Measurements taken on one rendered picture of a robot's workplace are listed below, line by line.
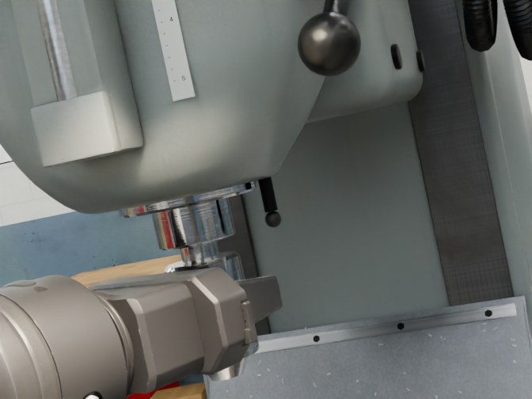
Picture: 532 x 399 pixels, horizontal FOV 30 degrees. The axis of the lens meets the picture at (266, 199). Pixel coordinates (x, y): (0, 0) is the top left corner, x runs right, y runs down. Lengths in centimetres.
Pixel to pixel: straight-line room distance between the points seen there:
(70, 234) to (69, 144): 493
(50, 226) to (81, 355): 498
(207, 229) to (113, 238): 472
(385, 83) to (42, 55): 27
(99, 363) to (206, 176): 11
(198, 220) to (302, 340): 42
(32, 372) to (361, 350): 54
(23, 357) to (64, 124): 11
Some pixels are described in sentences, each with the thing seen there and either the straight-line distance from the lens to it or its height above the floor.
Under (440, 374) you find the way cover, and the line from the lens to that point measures 94.
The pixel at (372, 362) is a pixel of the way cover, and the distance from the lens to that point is 96.
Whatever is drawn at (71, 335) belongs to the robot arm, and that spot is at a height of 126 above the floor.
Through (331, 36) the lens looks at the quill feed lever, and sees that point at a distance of 46.
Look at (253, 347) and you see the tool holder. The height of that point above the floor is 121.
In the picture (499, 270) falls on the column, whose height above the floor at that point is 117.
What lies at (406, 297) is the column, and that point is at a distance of 96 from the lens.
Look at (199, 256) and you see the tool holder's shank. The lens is 60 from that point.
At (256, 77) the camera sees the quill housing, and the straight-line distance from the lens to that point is 51.
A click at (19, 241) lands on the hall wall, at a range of 556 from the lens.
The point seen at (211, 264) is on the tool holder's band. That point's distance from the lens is 58.
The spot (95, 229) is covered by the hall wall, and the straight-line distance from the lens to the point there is 534.
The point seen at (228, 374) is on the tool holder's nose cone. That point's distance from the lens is 61.
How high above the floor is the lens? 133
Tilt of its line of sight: 3 degrees down
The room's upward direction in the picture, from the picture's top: 12 degrees counter-clockwise
